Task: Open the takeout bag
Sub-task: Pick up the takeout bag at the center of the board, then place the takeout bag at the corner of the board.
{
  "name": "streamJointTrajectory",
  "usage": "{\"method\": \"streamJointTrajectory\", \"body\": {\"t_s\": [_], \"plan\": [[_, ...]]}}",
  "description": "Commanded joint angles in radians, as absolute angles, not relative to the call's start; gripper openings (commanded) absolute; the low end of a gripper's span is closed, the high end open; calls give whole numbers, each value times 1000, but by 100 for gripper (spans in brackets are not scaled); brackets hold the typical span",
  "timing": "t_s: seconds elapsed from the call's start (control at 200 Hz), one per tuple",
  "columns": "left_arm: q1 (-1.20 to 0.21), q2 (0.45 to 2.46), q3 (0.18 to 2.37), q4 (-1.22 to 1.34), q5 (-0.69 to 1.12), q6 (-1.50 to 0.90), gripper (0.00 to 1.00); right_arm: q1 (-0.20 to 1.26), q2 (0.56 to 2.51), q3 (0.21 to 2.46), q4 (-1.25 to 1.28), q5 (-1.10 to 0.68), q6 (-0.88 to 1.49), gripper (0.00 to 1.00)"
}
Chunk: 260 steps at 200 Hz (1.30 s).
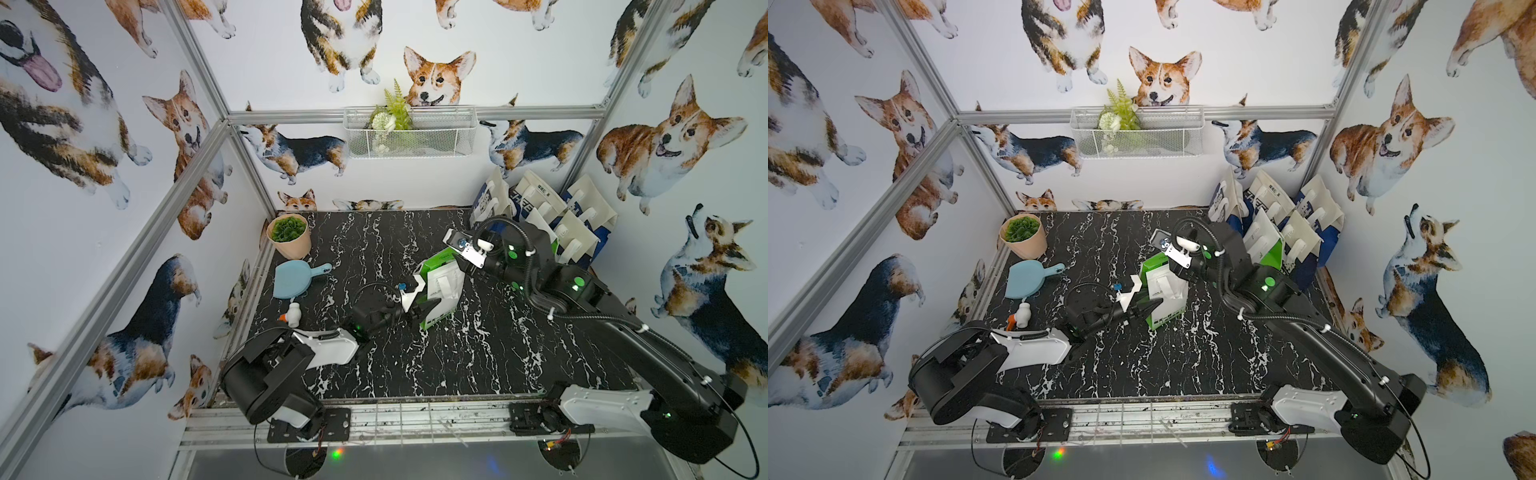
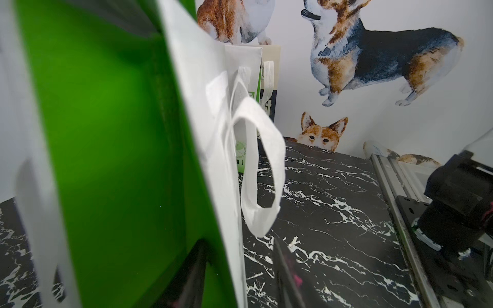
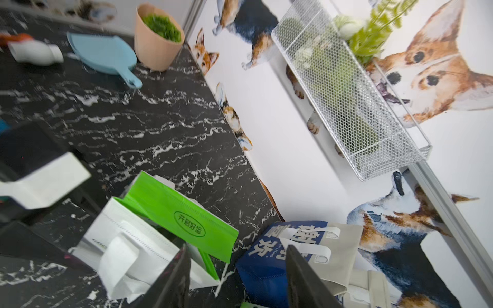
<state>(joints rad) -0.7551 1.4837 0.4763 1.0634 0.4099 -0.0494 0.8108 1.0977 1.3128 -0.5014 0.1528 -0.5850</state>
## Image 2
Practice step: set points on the aluminium frame rail front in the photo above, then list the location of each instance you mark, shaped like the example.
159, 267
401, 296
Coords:
392, 188

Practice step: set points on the blue white bag right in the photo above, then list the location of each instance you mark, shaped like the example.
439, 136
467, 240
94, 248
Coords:
270, 67

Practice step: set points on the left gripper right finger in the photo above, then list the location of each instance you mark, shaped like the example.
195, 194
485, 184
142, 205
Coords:
288, 282

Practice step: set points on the green white takeout bag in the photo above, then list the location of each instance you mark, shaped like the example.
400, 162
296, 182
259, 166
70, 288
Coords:
127, 110

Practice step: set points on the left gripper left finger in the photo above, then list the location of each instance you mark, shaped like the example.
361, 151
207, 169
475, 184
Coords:
187, 286

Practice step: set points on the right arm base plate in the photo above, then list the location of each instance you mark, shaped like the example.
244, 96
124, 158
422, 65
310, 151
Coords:
452, 279

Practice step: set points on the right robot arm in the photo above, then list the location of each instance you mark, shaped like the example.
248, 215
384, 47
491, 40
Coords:
461, 205

